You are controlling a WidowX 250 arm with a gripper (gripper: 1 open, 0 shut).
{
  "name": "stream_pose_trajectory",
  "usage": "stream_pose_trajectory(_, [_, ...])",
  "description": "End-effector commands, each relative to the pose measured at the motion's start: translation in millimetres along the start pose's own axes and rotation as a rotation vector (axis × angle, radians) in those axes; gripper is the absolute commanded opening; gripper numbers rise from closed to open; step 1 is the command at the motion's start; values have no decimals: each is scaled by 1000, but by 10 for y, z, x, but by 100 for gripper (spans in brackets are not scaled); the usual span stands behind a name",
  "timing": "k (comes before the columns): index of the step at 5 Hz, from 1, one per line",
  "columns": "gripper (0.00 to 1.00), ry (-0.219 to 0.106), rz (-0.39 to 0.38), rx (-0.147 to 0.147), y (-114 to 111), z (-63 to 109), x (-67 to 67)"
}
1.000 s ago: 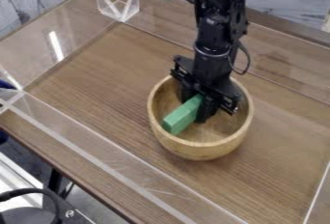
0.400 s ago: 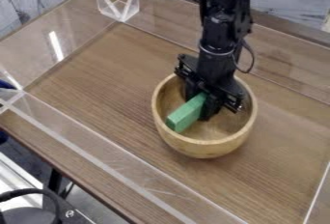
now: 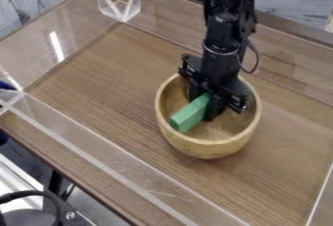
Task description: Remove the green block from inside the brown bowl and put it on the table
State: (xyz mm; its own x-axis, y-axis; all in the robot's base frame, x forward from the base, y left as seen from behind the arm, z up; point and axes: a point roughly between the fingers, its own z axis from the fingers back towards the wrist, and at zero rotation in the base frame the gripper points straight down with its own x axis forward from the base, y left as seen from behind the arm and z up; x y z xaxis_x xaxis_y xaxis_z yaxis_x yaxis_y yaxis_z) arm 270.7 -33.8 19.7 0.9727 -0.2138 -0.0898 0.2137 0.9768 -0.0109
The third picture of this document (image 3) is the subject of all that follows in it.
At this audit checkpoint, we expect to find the blue object at left edge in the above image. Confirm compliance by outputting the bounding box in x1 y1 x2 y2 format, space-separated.
0 80 16 91

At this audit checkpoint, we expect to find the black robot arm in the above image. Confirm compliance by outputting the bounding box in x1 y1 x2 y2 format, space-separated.
178 0 258 121

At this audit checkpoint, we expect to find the black cable bottom left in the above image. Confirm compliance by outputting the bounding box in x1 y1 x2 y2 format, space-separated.
0 189 63 226

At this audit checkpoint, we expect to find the green rectangular block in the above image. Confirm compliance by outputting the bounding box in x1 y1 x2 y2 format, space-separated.
169 94 211 132

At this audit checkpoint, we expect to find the clear acrylic corner bracket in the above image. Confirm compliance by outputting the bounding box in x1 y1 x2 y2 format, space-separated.
98 0 141 23

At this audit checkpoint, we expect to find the black table leg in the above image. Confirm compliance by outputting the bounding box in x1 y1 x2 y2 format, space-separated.
48 170 64 195

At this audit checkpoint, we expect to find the grey metal base plate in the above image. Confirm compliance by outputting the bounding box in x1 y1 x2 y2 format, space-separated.
0 201 96 226

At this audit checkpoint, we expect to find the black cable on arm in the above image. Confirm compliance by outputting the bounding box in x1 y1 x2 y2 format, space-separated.
237 38 261 74

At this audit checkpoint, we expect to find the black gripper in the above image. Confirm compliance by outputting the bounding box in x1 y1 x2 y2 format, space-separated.
178 42 250 122

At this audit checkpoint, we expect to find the brown wooden bowl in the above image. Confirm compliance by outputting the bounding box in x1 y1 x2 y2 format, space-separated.
155 74 262 160

